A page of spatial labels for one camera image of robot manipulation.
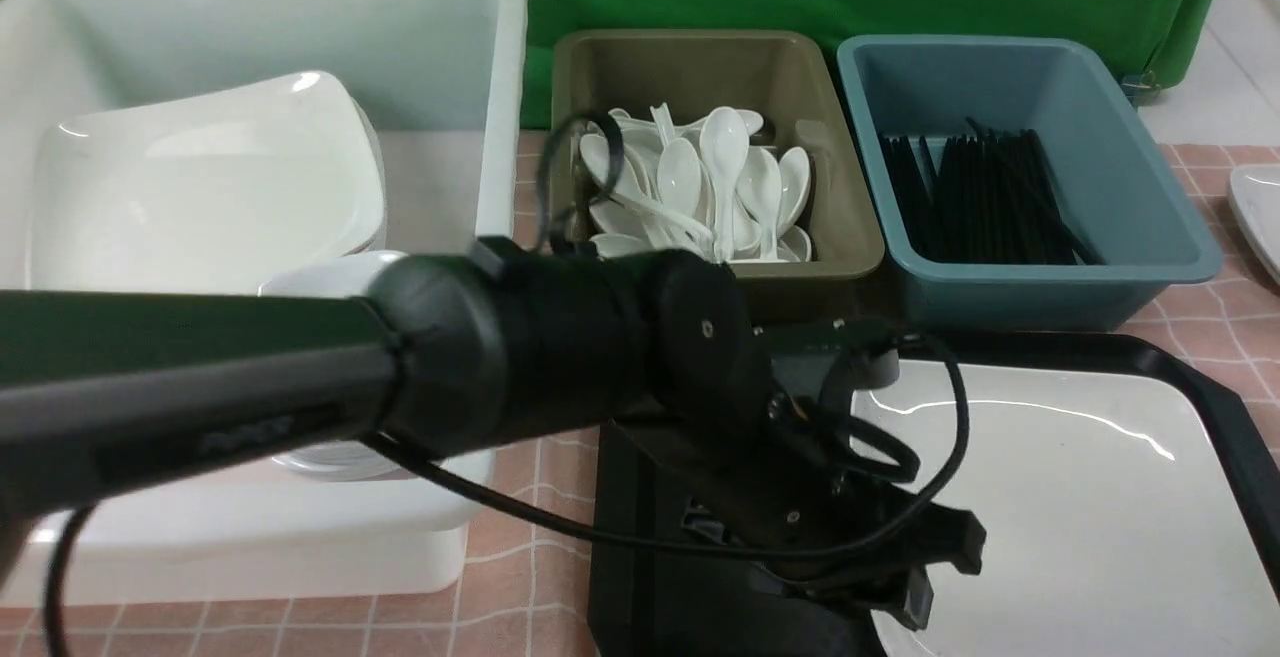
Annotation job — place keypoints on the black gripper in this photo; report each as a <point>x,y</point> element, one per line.
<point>812,493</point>

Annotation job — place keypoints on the white square rice plate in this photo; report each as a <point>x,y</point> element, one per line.
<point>1111,527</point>

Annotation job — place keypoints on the black chopsticks pair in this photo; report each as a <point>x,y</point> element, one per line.
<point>1021,180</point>

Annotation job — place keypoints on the white ceramic soup spoon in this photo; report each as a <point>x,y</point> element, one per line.
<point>724,146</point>

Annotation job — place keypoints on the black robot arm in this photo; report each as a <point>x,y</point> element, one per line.
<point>105,394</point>

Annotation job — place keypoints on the white plate at right edge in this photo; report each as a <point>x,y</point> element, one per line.
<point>1253,195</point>

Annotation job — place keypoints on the black serving tray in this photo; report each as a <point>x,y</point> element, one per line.
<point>658,605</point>

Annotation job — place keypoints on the pile of black chopsticks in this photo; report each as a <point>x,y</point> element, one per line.
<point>945,199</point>

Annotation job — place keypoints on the pink checkered tablecloth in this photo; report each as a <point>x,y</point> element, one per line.
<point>500,572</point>

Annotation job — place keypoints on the blue plastic bin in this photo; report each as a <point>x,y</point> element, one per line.
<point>1117,189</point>

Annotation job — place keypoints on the pile of white soup spoons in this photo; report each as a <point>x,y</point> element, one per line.
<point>663,200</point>

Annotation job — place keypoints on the olive green plastic bin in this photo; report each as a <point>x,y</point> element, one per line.
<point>780,75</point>

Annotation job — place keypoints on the stack of small white bowls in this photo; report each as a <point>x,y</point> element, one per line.
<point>347,276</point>

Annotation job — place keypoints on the large white plastic tub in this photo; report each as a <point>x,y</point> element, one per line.
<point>441,82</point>

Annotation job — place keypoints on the stack of white square plates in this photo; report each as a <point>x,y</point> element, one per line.
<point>210,194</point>

